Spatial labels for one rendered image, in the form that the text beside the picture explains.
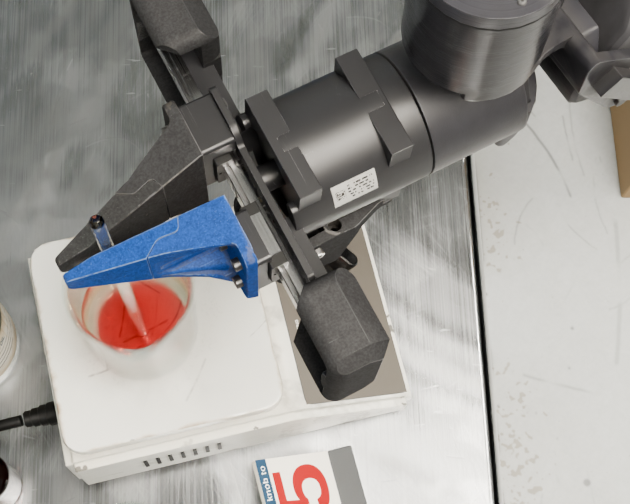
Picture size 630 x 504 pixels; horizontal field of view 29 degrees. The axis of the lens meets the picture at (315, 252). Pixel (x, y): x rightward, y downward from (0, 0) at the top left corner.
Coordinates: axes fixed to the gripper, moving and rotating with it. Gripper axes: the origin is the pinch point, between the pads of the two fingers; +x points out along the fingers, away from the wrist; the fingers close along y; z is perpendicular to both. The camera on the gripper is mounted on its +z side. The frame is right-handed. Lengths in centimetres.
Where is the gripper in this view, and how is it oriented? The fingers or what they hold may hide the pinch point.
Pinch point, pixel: (139, 237)
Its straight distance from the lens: 49.6
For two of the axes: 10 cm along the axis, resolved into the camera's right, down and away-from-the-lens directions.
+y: -4.6, -8.5, 2.6
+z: -0.4, 3.1, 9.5
